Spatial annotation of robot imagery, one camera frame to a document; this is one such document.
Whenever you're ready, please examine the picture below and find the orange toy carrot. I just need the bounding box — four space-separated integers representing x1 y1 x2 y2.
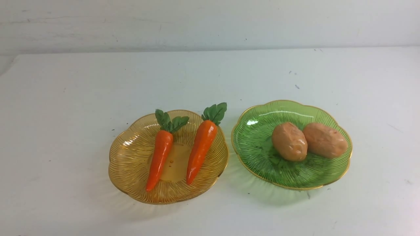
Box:
186 103 227 185
145 109 189 192

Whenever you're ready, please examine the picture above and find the brown toy potato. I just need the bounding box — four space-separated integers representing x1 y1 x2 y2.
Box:
303 123 348 159
271 122 308 162

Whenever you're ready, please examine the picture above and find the green ribbed plastic plate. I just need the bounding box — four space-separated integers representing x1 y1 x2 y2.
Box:
231 100 353 191

